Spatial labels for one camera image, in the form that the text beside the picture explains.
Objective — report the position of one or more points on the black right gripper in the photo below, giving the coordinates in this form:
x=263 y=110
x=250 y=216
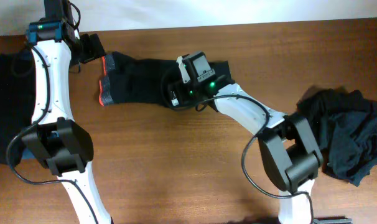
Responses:
x=168 y=86

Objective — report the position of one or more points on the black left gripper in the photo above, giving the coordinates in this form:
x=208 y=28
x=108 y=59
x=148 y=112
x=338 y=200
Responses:
x=91 y=47

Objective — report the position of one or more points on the black leggings red waistband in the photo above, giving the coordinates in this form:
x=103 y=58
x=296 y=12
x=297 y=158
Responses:
x=130 y=80

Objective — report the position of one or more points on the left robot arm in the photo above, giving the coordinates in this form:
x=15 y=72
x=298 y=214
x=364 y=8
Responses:
x=54 y=138

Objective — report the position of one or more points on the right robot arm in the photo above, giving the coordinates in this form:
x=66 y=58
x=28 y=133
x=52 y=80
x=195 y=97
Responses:
x=289 y=152

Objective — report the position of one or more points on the folded black garment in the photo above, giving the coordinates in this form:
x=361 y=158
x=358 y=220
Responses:
x=17 y=97

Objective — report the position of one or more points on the folded blue jeans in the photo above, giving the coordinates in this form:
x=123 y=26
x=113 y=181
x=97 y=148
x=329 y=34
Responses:
x=26 y=154

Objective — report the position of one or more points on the crumpled black garment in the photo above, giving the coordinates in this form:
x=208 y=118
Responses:
x=344 y=124

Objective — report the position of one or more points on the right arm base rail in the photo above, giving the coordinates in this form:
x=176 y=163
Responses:
x=333 y=221

